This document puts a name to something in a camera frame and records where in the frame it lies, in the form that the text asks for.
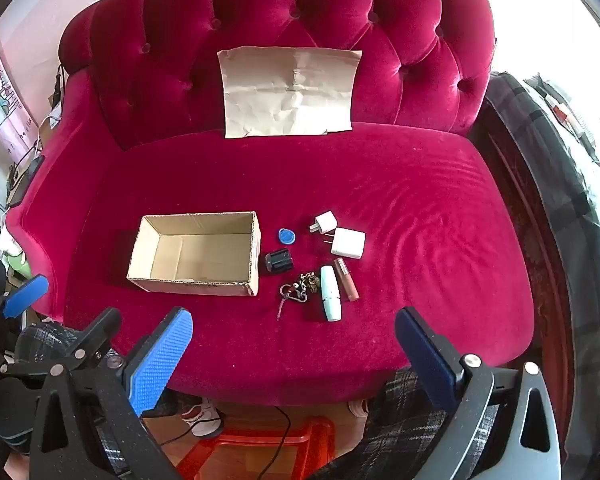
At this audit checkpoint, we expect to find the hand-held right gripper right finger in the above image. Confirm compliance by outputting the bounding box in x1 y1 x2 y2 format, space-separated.
395 306 562 480

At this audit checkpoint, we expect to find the brown lipstick tube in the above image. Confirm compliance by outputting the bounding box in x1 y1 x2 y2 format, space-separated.
334 257 360 303

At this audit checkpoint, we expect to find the cartoon wall poster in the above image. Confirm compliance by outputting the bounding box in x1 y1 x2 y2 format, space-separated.
0 35 38 161

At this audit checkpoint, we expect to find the bunch of keys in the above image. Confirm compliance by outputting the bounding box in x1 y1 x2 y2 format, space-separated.
276 272 322 322

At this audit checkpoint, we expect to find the grey plaid blanket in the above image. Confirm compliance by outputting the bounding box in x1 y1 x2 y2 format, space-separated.
485 70 600 461

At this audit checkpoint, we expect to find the small white charger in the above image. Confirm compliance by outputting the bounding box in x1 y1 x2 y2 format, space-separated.
308 211 338 236

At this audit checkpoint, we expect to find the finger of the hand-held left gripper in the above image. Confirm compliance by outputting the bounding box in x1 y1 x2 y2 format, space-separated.
0 307 122 381
0 274 49 361

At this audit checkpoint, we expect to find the light blue tube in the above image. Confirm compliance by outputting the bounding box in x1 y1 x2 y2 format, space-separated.
319 265 342 322

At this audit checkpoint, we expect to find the cardboard box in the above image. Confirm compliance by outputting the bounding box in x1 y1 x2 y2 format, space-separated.
126 211 261 297

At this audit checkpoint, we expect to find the black wall plug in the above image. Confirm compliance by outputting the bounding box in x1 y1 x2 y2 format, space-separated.
50 62 68 111

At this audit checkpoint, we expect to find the large white charger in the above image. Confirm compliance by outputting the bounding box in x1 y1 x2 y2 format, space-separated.
323 227 367 261

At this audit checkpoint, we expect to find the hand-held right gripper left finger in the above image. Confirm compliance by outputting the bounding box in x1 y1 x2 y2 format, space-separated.
30 306 194 480

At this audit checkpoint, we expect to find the creased brown paper sheet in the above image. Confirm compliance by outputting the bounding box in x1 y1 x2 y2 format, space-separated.
216 46 363 139

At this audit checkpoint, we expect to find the red velvet tufted sofa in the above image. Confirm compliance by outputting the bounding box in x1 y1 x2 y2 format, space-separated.
5 0 538 408

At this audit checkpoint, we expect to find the black flat device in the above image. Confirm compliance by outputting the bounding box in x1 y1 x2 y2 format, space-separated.
7 155 46 208

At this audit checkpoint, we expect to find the black power adapter block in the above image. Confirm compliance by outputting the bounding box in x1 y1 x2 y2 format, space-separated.
265 248 294 276

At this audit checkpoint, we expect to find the green white cloth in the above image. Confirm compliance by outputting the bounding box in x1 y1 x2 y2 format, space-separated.
0 240 33 281

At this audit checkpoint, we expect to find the red plastic stool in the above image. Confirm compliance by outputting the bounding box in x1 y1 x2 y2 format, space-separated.
177 417 336 480

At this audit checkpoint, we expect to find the dark wooden bed frame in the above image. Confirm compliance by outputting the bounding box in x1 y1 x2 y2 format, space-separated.
470 100 576 411

